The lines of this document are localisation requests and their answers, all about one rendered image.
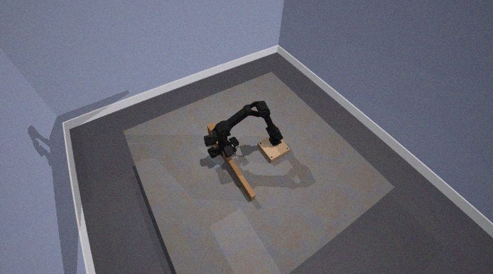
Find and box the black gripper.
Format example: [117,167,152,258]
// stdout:
[207,137,239,158]

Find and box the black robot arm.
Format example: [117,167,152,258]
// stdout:
[203,101,283,158]

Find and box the wooden post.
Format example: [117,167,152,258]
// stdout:
[207,123,216,135]

